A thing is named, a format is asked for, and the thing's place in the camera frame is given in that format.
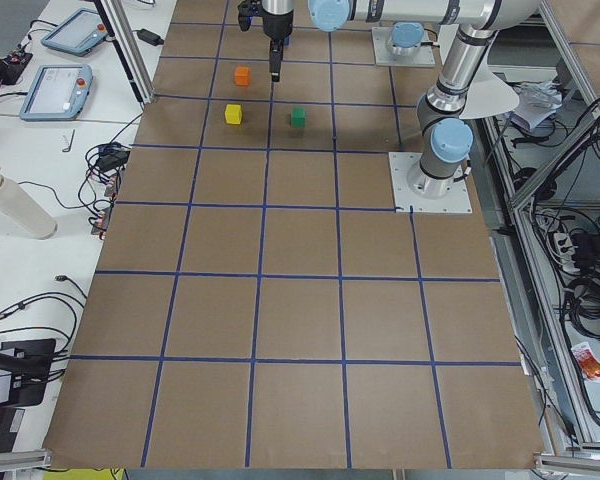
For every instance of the white plastic chair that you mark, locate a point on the white plastic chair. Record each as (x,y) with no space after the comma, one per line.
(488,95)

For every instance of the aluminium frame post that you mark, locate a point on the aluminium frame post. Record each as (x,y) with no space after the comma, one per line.
(119,31)

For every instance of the far teach pendant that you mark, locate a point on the far teach pendant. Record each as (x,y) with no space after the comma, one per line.
(78,34)

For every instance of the teach pendant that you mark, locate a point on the teach pendant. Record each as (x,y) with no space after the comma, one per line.
(57,93)
(78,34)

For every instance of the black power adapter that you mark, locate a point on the black power adapter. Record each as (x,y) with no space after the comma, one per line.
(150,37)

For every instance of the yellow wooden block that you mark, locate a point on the yellow wooden block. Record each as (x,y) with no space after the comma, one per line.
(233,114)

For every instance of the green wooden block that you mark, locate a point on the green wooden block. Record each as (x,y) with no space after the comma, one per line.
(298,117)

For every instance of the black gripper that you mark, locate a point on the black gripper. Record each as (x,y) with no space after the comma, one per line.
(276,26)

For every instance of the white cylindrical bottle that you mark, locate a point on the white cylindrical bottle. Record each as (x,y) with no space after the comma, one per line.
(20,207)

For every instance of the orange wooden block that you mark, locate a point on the orange wooden block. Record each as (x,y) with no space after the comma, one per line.
(242,76)

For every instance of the hex key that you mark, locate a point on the hex key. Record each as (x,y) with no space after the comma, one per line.
(68,140)

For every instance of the orange snack packet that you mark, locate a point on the orange snack packet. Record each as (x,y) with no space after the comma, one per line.
(586,361)

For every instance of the near teach pendant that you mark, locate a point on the near teach pendant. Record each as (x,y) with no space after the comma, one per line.
(57,93)

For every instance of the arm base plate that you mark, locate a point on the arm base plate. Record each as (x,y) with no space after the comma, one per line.
(412,194)
(389,53)

